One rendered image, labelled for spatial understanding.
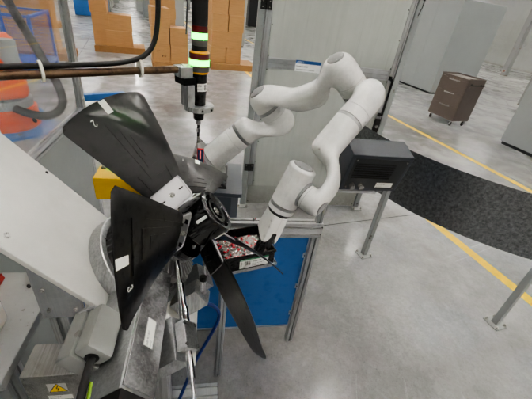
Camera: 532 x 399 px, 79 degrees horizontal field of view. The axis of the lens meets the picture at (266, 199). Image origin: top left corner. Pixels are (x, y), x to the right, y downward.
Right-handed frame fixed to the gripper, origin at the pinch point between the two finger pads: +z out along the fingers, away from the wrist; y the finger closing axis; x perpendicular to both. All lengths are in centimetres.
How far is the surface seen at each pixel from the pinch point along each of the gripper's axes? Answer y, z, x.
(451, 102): -486, -81, 441
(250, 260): -8.2, 13.6, 3.1
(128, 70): 14, -43, -48
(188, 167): -13.8, -13.1, -29.3
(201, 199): 15.4, -20.6, -26.6
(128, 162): 12, -23, -44
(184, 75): 8, -44, -38
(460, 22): -751, -255, 544
